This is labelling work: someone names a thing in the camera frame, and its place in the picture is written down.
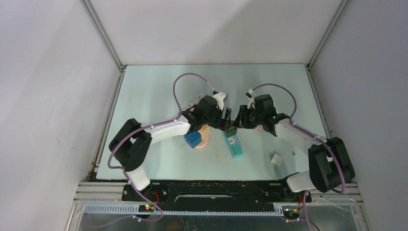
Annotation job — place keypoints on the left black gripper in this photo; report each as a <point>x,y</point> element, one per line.
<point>222,124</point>

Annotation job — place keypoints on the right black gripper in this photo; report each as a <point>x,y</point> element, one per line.
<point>241,121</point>

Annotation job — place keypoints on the yellow cube plug adapter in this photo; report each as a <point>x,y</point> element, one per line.
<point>204,131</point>

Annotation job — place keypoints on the teal power strip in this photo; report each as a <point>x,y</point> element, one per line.
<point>234,146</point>

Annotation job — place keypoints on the pink round power socket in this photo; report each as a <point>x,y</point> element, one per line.
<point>204,142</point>

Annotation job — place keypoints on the blue cube plug adapter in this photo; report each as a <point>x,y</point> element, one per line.
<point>193,139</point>

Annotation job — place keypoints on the small white plug adapter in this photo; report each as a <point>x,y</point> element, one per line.
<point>276,159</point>

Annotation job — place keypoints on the green cube plug adapter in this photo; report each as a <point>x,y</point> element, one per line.
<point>232,131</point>

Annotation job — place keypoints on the small pink plug adapter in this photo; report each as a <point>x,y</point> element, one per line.
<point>259,128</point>

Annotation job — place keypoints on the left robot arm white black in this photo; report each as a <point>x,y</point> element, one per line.
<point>131,144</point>

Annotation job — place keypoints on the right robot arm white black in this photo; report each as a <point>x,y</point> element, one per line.
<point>329,164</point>

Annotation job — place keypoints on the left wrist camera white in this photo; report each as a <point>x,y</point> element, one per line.
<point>220,97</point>

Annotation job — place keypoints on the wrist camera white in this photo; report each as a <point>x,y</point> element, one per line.
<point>220,97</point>
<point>250,94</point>

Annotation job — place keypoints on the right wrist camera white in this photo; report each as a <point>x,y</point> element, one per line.
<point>250,94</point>

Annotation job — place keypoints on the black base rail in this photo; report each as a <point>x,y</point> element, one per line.
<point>215,195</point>

